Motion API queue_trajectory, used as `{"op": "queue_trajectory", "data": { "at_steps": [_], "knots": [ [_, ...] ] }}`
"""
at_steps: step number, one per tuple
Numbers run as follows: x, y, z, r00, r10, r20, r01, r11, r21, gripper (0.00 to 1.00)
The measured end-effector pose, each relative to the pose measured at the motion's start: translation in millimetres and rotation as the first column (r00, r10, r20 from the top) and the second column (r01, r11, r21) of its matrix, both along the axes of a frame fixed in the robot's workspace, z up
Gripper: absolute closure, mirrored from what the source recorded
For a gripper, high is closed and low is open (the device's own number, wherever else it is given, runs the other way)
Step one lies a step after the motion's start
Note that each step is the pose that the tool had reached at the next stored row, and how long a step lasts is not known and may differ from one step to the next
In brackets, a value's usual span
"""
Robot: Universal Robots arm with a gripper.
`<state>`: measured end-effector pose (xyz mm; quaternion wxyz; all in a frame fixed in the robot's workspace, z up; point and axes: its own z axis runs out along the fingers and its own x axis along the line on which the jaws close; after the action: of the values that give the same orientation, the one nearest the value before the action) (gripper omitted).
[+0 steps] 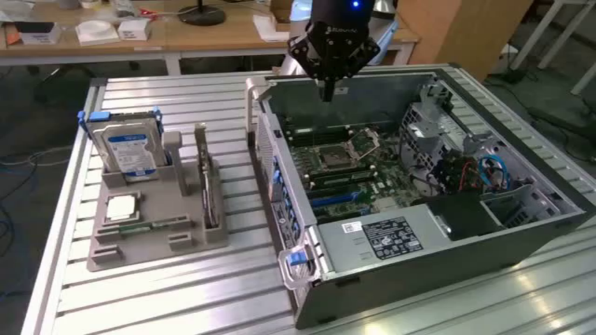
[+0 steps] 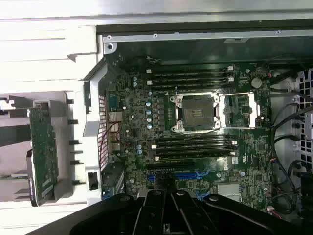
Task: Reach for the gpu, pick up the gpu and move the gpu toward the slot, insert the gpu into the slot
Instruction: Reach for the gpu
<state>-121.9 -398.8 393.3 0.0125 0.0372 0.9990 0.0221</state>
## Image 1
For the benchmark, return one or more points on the blue expansion slot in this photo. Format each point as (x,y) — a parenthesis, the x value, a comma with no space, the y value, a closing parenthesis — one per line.
(334,200)

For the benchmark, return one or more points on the CPU socket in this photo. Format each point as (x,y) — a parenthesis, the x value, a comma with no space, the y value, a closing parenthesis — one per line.
(336,157)

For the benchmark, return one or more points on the grey cup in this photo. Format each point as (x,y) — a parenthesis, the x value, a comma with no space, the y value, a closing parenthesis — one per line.
(66,3)

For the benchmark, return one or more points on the grey power supply unit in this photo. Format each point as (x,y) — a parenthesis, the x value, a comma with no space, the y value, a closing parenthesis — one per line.
(340,244)

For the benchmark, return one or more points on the hard disk with blue carrier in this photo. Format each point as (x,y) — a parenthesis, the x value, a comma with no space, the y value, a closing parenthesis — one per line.
(129,150)

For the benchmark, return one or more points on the black grey PC case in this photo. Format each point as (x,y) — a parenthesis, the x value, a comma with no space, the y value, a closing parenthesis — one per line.
(418,279)

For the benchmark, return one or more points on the black round lamp base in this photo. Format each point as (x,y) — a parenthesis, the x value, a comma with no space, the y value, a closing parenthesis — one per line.
(200,17)

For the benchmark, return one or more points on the green motherboard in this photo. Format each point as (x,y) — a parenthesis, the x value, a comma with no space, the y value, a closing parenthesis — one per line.
(386,181)

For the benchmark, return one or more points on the brown cardboard box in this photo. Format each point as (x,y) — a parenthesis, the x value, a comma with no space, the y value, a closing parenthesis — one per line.
(278,10)

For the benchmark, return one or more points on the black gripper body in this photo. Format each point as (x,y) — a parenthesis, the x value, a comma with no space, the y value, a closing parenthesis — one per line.
(340,21)

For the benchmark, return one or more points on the orange note pad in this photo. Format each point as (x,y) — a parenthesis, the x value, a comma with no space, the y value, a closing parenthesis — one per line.
(12,38)

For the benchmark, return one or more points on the silver CPU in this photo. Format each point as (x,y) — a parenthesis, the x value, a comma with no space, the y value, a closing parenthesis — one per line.
(121,207)

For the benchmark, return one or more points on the white frame table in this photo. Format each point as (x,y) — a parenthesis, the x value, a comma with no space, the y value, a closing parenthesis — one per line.
(533,38)

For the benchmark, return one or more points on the grey metal disk bay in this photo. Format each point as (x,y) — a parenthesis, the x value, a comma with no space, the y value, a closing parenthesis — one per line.
(525,199)
(422,132)

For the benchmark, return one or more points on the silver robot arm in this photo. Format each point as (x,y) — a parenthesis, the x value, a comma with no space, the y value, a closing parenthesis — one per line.
(293,64)

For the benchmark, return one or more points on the wooden desk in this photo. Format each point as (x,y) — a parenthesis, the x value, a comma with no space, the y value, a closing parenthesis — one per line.
(209,38)

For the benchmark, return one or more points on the white labelled box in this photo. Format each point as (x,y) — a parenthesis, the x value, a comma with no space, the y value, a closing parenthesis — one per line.
(134,29)

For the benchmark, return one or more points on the white box with black top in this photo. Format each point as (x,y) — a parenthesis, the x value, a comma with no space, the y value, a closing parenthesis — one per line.
(38,36)

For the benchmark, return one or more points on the black power adapter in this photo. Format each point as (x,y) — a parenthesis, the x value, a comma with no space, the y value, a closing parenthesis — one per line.
(514,76)

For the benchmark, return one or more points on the metal socket cover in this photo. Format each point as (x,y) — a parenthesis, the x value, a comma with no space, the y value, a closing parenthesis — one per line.
(368,139)

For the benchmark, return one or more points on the grey parts rack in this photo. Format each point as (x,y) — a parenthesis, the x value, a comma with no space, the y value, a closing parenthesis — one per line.
(153,251)

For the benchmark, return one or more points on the white paper stack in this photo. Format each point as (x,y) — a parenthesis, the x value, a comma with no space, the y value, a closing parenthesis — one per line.
(269,29)

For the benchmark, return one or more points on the blue case release latch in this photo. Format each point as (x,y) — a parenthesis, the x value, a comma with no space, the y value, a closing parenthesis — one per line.
(297,260)

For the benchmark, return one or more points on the black green GPU card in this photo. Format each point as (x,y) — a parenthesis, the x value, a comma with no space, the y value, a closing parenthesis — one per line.
(204,181)

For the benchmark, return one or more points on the wooden cabinet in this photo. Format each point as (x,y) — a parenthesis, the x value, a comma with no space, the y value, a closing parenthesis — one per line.
(478,35)

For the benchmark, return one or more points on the green RAM stick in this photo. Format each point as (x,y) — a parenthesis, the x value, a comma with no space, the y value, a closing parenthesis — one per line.
(138,228)

